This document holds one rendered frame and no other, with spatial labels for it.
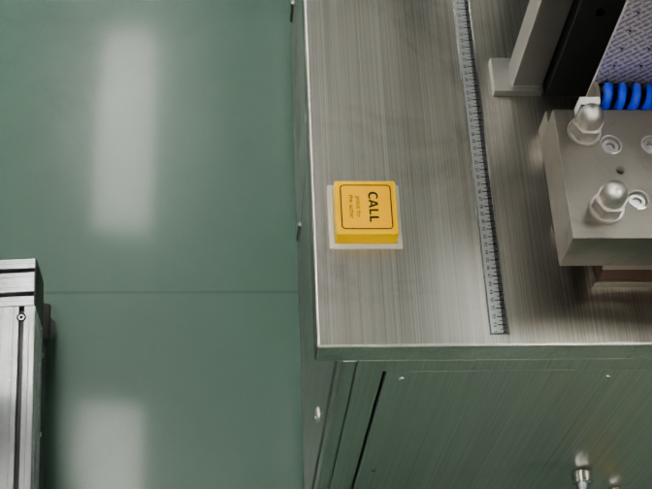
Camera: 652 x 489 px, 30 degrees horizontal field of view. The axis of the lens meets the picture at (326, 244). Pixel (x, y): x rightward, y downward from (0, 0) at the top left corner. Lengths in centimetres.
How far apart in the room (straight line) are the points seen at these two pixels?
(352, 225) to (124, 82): 132
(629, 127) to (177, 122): 136
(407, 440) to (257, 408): 68
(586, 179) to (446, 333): 22
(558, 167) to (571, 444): 48
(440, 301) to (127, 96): 136
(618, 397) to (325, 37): 57
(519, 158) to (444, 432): 37
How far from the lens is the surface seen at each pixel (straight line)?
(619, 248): 129
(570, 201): 128
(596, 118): 130
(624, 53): 134
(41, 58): 266
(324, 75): 149
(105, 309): 233
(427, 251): 137
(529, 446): 166
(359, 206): 136
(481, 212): 140
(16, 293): 212
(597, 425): 161
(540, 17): 140
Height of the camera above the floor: 209
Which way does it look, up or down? 61 degrees down
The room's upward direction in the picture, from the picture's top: 8 degrees clockwise
